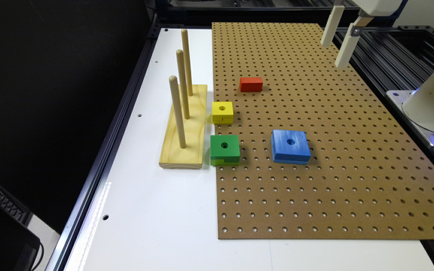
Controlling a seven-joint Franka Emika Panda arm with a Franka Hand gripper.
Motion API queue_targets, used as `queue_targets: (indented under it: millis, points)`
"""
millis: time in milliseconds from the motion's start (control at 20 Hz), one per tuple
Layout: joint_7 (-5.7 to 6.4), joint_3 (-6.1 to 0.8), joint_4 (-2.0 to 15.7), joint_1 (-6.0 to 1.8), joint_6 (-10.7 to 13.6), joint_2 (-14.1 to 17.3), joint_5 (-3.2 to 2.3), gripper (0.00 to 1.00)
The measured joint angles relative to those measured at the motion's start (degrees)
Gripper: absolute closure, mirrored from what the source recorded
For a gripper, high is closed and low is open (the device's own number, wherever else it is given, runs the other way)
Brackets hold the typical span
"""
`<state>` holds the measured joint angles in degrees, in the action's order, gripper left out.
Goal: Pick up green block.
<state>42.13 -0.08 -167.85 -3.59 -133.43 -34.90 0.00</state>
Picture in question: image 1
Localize black monitor corner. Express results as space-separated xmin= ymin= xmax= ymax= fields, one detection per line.
xmin=0 ymin=208 xmax=39 ymax=271

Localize black aluminium frame rail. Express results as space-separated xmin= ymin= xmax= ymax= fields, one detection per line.
xmin=46 ymin=23 xmax=163 ymax=270

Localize rear wooden peg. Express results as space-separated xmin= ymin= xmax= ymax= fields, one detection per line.
xmin=181 ymin=29 xmax=193 ymax=96

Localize red block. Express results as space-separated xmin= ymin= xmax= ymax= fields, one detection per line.
xmin=240 ymin=78 xmax=263 ymax=92

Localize brown perforated pegboard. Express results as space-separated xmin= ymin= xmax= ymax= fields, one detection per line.
xmin=212 ymin=23 xmax=434 ymax=239

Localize wooden peg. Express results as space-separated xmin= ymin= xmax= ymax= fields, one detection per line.
xmin=169 ymin=75 xmax=186 ymax=148
xmin=181 ymin=29 xmax=193 ymax=96
xmin=176 ymin=49 xmax=190 ymax=120

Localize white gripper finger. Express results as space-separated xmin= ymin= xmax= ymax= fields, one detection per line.
xmin=335 ymin=16 xmax=374 ymax=69
xmin=320 ymin=5 xmax=345 ymax=47

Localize yellow block with hole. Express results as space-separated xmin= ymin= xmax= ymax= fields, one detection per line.
xmin=212 ymin=102 xmax=234 ymax=124

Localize green block with hole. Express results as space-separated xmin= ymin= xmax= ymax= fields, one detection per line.
xmin=210 ymin=135 xmax=240 ymax=166

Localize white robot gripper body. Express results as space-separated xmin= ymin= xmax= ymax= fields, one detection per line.
xmin=352 ymin=0 xmax=402 ymax=17

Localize wooden peg stand base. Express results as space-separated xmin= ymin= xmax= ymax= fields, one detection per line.
xmin=159 ymin=84 xmax=207 ymax=169

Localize middle wooden peg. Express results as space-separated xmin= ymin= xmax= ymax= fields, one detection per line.
xmin=176 ymin=49 xmax=190 ymax=120

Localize front wooden peg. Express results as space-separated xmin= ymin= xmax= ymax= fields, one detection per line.
xmin=169 ymin=75 xmax=186 ymax=148

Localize blue block with hole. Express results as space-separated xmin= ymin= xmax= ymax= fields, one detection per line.
xmin=271 ymin=129 xmax=310 ymax=165

